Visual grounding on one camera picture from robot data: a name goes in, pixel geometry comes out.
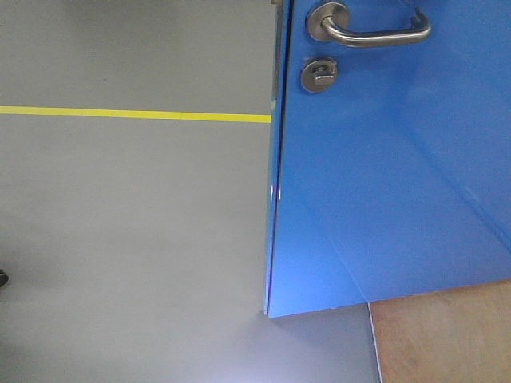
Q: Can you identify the blue door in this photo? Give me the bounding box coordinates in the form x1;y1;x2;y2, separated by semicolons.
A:
265;1;510;318

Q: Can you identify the plywood door platform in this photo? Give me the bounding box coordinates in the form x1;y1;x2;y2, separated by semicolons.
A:
370;280;510;382

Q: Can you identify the steel thumb turn lock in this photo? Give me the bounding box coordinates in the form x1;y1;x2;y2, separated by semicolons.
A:
300;57;339;93

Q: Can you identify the yellow floor tape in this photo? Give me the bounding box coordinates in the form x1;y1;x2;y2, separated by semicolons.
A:
1;105;271;124

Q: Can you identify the steel door handle front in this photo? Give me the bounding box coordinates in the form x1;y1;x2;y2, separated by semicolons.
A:
305;1;432;49

